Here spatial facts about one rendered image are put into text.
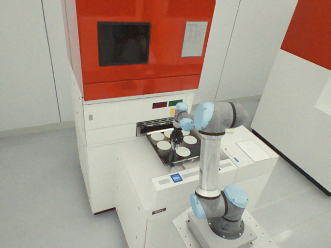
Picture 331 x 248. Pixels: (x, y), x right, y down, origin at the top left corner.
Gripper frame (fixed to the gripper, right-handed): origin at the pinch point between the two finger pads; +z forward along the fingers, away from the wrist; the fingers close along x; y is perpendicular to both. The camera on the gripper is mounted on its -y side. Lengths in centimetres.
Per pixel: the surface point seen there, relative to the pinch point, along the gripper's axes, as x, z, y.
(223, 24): 54, -39, -231
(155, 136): -14.6, 2.0, -12.9
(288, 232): 118, 92, -12
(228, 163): 34.1, -3.8, 13.4
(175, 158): 1.1, 2.0, 9.1
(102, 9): -48, -82, -1
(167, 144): -5.0, 1.9, -4.2
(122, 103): -39.0, -23.0, -11.1
